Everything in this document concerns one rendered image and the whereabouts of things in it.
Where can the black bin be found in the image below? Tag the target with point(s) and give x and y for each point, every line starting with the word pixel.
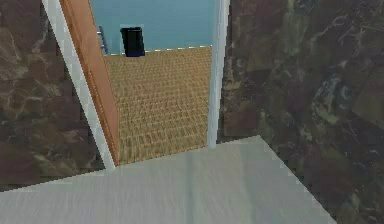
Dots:
pixel 133 41

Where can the brown wooden room door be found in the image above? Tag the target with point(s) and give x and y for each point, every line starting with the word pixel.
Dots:
pixel 90 66

